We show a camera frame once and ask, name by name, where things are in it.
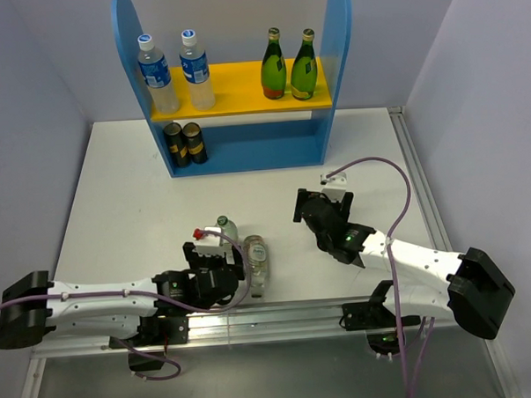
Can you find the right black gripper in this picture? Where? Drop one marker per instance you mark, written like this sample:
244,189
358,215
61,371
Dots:
343,209

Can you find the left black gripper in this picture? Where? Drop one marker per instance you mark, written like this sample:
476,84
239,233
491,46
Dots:
195,259

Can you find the clear glass bottle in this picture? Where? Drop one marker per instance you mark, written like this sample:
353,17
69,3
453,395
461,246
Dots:
228,227
257,256

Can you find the green glass bottle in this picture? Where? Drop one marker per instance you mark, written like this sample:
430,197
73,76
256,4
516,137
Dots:
273,70
304,70

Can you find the blue label water bottle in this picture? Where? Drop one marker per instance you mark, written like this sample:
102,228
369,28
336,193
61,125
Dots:
195,69
157,76

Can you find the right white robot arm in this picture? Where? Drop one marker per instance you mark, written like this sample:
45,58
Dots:
468,287

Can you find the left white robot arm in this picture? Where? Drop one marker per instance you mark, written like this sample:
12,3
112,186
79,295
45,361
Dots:
139,312

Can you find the blue and yellow shelf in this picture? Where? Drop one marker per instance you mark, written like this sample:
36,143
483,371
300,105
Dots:
245,131

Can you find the right black yellow can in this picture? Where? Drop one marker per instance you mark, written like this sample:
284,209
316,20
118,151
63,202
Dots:
196,146

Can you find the black yellow can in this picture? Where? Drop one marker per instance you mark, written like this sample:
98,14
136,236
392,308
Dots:
196,146
176,144

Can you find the left black yellow can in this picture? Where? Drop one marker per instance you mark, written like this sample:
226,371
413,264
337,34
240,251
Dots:
176,144

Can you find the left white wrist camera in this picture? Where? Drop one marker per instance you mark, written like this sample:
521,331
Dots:
210,241

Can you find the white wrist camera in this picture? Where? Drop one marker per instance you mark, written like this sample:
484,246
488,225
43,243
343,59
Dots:
334,186
210,241

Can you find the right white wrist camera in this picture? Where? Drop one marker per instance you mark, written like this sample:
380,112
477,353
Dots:
334,186

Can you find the aluminium front rail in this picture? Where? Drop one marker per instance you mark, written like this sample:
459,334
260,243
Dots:
265,323

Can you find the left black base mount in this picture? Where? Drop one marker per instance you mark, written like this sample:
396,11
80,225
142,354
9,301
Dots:
165,335

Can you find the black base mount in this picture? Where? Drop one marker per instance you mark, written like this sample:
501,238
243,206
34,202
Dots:
165,335
378,322

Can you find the aluminium side rail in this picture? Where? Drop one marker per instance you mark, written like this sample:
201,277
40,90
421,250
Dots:
427,205

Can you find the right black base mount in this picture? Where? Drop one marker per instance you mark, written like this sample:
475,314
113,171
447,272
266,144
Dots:
378,322

